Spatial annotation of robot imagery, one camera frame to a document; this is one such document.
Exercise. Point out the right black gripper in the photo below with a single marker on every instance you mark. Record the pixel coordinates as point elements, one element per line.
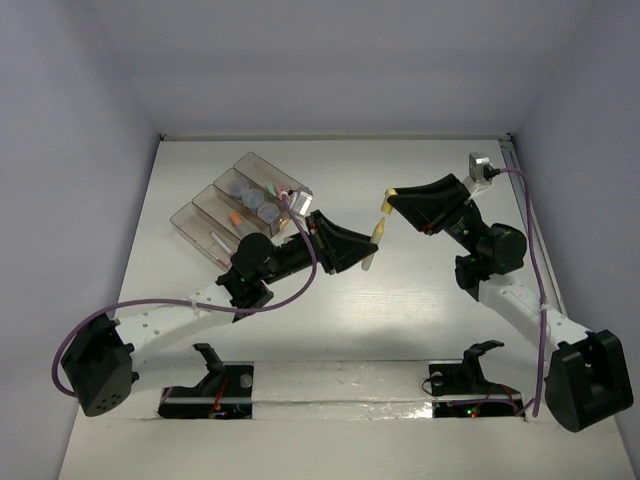
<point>429,204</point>

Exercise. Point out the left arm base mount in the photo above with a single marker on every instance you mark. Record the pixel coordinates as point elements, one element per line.
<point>224,393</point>

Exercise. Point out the clear brown compartment organizer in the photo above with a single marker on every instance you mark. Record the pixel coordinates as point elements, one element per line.
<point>209,210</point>

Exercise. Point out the clear tape roll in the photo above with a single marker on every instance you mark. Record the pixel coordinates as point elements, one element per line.
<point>238,187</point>

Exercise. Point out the yellow eraser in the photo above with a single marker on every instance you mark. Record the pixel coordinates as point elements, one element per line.
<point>386,207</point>

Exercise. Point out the aluminium rail right edge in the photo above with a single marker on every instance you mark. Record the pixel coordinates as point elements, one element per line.
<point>553,295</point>

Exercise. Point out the yellow highlighter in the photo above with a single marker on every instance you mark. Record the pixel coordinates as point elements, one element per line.
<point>376,237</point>

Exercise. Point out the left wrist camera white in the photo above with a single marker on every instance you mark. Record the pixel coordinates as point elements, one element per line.
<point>299,200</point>

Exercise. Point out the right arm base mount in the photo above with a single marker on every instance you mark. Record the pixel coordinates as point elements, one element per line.
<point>459,388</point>

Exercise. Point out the silver taped front board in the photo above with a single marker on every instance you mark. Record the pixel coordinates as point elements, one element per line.
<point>340,390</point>

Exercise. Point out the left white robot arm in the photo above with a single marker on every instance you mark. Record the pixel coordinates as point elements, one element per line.
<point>103,360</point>

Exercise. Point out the small orange eraser cap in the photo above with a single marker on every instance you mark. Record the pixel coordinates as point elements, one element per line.
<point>235,218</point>

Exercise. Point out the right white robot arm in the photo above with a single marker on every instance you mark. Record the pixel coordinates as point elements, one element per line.
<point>582,375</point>

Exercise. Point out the white pink-capped pen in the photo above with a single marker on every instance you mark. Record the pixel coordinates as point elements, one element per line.
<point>221,243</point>

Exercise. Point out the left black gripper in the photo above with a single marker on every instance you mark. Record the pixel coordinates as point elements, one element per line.
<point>323,242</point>

